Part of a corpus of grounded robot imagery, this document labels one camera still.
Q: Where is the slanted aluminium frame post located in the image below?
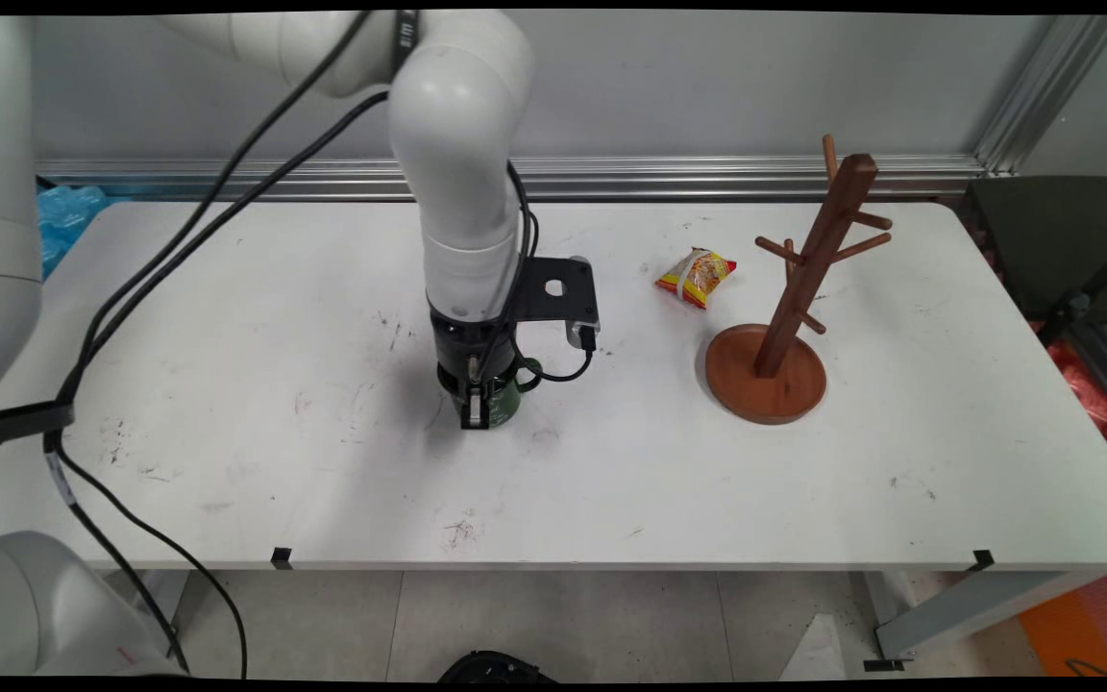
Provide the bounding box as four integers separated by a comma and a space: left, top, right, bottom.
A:
974, 14, 1107, 176

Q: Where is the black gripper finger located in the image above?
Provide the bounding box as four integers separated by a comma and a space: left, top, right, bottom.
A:
460, 383, 492, 431

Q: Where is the black cable strap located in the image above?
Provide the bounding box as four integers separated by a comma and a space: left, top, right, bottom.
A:
0, 402, 76, 453

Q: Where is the brown wooden mug tree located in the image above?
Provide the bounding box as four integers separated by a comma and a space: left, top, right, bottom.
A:
704, 135, 896, 426

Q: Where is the green enamel mug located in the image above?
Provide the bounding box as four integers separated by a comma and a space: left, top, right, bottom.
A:
440, 358, 545, 431

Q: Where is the orange floor mat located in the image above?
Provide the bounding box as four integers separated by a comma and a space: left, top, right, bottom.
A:
1017, 574, 1107, 679

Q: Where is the blue crumpled plastic sheet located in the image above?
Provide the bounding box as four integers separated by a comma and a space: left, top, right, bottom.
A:
35, 185, 112, 282

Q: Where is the white table leg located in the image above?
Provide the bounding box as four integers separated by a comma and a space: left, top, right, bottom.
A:
107, 569, 191, 659

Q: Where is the black round floor object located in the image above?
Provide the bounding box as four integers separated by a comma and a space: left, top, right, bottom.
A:
436, 650, 562, 683

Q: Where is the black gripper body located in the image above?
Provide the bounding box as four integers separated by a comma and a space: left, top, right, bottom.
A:
430, 304, 520, 385

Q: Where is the grey slanted table leg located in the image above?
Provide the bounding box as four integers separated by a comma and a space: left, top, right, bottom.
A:
866, 570, 1107, 664

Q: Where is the long aluminium frame rail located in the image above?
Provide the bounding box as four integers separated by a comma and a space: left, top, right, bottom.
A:
35, 157, 987, 203

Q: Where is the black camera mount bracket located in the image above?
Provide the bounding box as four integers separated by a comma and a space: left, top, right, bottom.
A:
513, 255, 603, 330

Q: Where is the yellow red snack packet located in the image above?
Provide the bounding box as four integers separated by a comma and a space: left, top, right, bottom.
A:
654, 247, 739, 310

